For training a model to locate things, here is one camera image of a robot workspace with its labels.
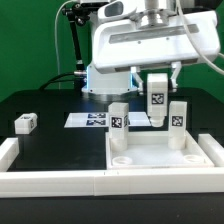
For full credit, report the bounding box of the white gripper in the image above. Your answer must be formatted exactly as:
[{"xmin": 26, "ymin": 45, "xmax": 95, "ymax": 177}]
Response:
[{"xmin": 92, "ymin": 11, "xmax": 220, "ymax": 95}]

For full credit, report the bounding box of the white square table top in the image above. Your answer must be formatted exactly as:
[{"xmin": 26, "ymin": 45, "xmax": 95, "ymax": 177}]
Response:
[{"xmin": 106, "ymin": 131, "xmax": 214, "ymax": 169}]

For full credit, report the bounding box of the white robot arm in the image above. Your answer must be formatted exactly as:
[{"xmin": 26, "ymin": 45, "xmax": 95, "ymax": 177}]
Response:
[{"xmin": 62, "ymin": 0, "xmax": 220, "ymax": 98}]

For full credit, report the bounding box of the white marker sheet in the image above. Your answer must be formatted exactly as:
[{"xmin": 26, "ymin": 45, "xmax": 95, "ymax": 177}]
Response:
[{"xmin": 64, "ymin": 112, "xmax": 151, "ymax": 128}]

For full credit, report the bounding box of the white U-shaped fence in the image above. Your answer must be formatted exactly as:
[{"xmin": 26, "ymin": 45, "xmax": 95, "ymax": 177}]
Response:
[{"xmin": 0, "ymin": 134, "xmax": 224, "ymax": 198}]

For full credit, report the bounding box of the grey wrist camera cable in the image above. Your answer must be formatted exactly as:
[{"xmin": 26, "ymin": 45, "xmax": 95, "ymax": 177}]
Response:
[{"xmin": 175, "ymin": 0, "xmax": 224, "ymax": 76}]

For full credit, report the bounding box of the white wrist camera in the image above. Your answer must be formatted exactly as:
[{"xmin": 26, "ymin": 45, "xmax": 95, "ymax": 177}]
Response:
[{"xmin": 98, "ymin": 0, "xmax": 137, "ymax": 21}]

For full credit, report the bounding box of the black cable bundle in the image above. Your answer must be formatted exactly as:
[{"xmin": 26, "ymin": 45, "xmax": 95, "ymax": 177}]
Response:
[{"xmin": 38, "ymin": 6, "xmax": 88, "ymax": 91}]

